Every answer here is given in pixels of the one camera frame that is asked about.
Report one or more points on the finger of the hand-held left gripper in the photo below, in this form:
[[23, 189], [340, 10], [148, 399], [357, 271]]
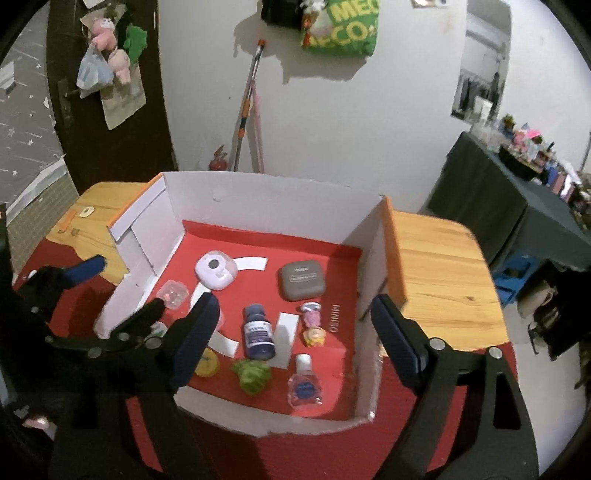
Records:
[[85, 268], [143, 321]]

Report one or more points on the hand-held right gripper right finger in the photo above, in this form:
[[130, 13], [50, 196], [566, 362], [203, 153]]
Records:
[[397, 337]]

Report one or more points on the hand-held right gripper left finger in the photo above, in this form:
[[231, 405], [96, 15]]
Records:
[[198, 332]]

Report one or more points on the white cap with green label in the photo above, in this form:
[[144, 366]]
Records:
[[160, 328]]

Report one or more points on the yellow round jar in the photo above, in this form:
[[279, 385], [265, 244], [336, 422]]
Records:
[[207, 364]]

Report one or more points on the clear plastic case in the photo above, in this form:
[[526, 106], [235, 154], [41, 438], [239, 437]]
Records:
[[171, 294]]

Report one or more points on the dark blue bottle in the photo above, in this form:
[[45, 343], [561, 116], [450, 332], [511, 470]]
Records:
[[258, 334]]

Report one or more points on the white round device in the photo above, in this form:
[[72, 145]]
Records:
[[214, 270]]

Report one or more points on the green scrunchie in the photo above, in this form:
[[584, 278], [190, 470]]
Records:
[[250, 377]]

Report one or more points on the small clear bottle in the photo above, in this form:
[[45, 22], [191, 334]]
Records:
[[304, 385]]

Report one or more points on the grey-brown rounded case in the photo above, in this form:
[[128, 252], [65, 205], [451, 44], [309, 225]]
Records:
[[301, 280]]

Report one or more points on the orange cardboard box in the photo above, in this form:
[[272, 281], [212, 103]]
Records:
[[277, 207]]

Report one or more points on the small white tag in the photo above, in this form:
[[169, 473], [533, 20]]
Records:
[[86, 211]]

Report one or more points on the blue stool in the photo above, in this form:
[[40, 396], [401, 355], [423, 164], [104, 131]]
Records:
[[515, 281]]

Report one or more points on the red knitted mat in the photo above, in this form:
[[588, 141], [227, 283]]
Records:
[[323, 457]]

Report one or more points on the grey starry curtain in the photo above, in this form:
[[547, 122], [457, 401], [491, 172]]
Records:
[[27, 138]]

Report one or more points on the table with dark cloth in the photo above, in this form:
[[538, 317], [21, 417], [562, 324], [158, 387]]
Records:
[[498, 207]]

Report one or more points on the translucent plastic bag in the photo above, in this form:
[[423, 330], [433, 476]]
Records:
[[92, 74]]

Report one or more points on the pale pink plush toy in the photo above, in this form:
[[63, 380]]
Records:
[[120, 67]]

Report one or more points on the pink stick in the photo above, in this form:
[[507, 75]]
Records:
[[258, 134]]

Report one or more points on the green plush toy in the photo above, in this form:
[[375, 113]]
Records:
[[136, 41]]

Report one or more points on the green tote bag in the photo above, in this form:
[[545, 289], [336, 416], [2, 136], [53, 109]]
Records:
[[346, 32]]

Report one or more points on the black backpack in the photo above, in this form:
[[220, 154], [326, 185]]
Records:
[[277, 11]]

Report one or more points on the wall mirror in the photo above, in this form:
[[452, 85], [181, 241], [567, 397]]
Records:
[[480, 69]]

